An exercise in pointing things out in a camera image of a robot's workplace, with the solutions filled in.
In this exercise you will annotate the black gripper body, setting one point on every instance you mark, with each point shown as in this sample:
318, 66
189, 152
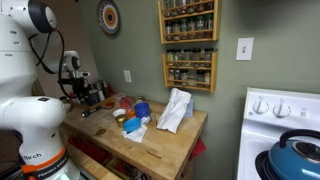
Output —
79, 86

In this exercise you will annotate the black flashlight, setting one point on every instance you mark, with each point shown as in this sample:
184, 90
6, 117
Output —
90, 112

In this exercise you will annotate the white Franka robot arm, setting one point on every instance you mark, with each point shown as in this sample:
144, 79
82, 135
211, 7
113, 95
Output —
33, 120

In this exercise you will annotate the glass jar with steel lid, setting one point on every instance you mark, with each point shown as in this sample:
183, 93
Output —
94, 97

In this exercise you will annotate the steel pepper grinder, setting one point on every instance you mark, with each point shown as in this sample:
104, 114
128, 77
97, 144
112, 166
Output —
105, 87
99, 88

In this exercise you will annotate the red bottle with black cap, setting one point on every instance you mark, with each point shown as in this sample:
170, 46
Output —
112, 90

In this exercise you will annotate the white plastic lid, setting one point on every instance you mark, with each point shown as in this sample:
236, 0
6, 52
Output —
119, 112

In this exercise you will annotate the red plastic bag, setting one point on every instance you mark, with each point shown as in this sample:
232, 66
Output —
125, 104

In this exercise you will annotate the orange plastic cup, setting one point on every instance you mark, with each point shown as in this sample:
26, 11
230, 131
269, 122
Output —
131, 113

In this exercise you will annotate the blue plastic cup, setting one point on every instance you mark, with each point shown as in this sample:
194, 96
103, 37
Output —
142, 110

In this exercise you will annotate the crumpled white paper napkin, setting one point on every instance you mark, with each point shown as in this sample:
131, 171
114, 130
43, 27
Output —
136, 136

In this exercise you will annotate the large white paper towel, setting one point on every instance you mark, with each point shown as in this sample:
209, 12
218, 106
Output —
173, 111

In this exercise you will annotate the wooden spice rack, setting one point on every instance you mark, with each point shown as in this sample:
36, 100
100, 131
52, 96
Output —
162, 33
213, 73

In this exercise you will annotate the red cloth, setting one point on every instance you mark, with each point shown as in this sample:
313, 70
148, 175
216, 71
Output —
198, 148

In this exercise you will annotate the white stove knob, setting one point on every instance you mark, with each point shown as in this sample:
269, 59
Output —
260, 106
281, 109

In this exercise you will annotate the white kitchen stove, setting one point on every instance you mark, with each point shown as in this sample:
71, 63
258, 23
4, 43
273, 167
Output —
266, 140

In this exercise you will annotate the black stove burner coil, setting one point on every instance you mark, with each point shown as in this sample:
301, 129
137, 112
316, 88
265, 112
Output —
261, 165

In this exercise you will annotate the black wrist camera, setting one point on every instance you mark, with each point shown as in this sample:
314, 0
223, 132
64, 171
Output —
65, 81

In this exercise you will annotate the white wall outlet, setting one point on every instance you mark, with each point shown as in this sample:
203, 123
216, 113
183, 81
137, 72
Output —
127, 76

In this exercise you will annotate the decorative patterned wall plate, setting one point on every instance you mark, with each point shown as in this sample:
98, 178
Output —
108, 16

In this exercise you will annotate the white light switch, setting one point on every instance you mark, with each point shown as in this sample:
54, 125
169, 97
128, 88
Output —
244, 49

